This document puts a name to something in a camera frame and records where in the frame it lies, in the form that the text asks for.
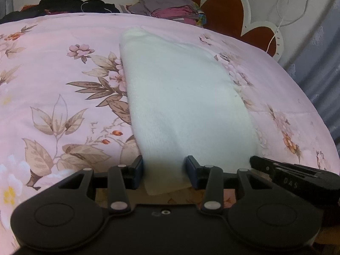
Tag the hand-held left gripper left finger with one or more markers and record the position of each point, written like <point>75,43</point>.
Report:
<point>138,172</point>

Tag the white towel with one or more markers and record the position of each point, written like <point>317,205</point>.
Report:
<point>180,98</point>

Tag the stack of folded clothes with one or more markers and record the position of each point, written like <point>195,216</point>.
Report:
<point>172,9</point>

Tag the pile of dark clothes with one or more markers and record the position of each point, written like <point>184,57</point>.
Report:
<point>61,4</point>

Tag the heart-shaped headboard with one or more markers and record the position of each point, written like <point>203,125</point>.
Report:
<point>225,8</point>

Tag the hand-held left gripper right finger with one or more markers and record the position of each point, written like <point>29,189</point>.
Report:
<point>191,172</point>

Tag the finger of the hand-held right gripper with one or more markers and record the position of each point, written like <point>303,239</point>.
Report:
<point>261,164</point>

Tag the grey lace curtain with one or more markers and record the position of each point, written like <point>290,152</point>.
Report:
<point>316,58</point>

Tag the pink floral bedsheet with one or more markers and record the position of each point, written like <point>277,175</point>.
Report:
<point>58,66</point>

